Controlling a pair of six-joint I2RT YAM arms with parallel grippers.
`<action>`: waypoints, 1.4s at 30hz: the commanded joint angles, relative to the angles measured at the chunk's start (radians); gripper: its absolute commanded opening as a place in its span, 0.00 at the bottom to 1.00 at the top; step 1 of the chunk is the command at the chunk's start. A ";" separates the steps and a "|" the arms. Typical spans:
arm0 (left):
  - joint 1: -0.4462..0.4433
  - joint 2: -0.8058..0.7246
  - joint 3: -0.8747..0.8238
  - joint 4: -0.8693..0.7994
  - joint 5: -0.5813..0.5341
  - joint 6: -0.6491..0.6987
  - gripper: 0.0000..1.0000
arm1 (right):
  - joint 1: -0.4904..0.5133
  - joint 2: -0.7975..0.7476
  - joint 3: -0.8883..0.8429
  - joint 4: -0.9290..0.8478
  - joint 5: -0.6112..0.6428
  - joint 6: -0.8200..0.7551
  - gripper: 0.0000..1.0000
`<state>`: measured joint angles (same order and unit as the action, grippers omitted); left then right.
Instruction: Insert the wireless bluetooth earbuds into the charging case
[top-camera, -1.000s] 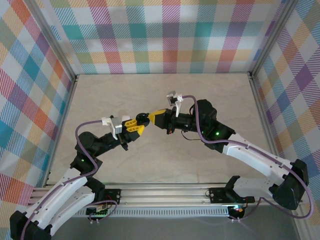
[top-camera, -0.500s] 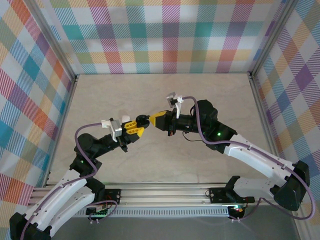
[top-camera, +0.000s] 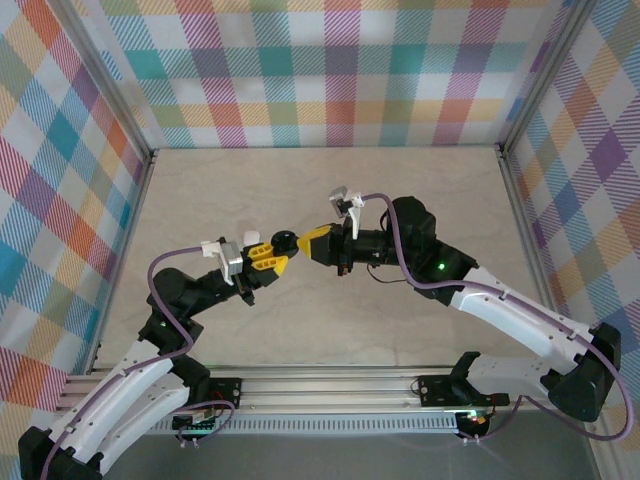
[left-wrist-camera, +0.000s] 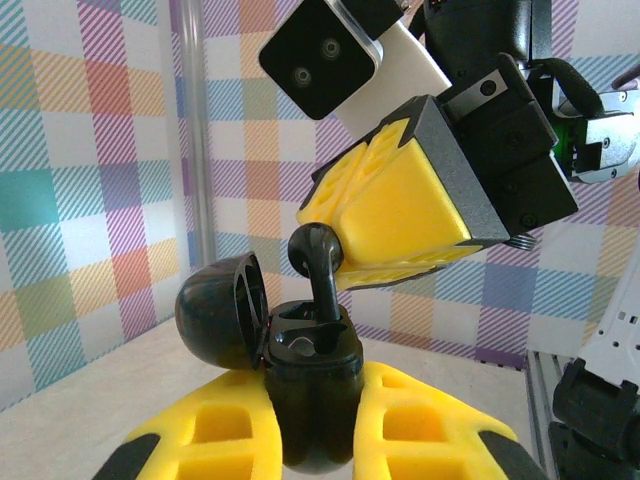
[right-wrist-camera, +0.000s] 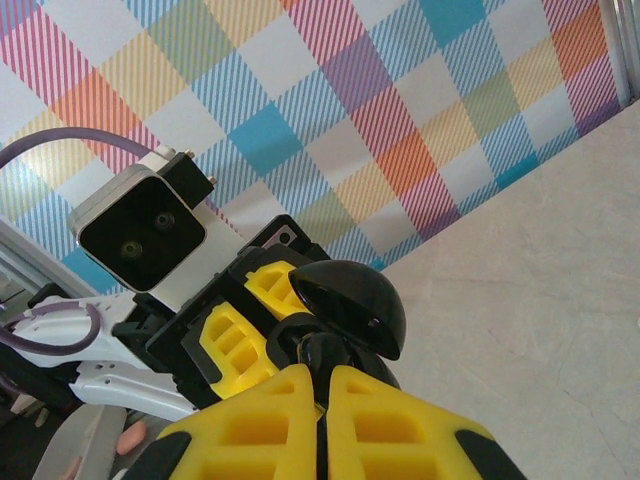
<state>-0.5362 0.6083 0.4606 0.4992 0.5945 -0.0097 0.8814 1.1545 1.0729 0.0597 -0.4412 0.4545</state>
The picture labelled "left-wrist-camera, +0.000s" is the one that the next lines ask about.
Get black earbud charging case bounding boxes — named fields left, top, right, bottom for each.
left=174, top=251, right=368, bottom=477

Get aluminium arm base rail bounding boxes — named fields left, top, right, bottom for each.
left=523, top=348, right=563, bottom=474

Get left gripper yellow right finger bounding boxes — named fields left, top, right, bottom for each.
left=351, top=361, right=551, bottom=480

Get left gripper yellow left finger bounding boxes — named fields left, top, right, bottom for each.
left=92, top=367, right=287, bottom=480

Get aluminium frame post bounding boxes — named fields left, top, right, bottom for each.
left=176, top=0, right=219, bottom=254

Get black wireless earbud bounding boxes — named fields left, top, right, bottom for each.
left=287, top=222, right=347, bottom=322

